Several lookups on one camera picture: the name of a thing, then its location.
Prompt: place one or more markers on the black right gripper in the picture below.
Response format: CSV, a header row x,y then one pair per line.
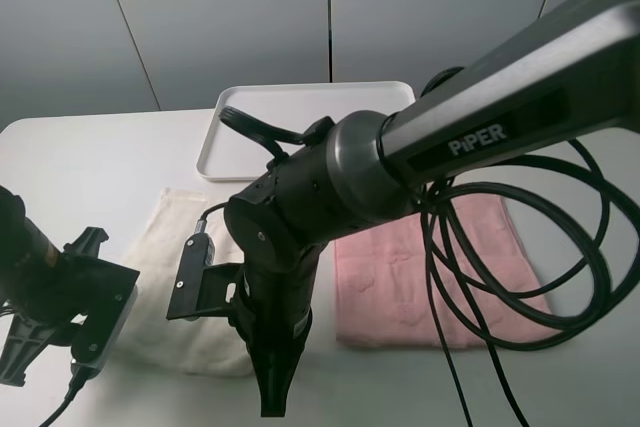
x,y
273,317

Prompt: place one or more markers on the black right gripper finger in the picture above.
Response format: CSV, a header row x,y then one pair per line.
x,y
24,342

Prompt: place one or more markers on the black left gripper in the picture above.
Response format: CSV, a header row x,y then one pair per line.
x,y
52,286

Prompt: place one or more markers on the cream white towel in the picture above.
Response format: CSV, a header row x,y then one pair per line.
x,y
206,347

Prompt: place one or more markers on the pink towel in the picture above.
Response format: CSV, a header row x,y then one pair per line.
x,y
382,298

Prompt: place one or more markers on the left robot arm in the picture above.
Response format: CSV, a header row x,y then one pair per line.
x,y
13,213

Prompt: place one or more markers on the white plastic tray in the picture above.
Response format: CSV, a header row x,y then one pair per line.
x,y
227,156

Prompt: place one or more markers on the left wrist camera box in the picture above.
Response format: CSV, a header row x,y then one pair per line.
x,y
96,335

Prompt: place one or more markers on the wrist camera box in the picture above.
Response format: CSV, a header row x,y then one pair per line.
x,y
96,335
202,288

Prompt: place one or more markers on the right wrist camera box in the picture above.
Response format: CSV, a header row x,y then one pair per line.
x,y
202,288

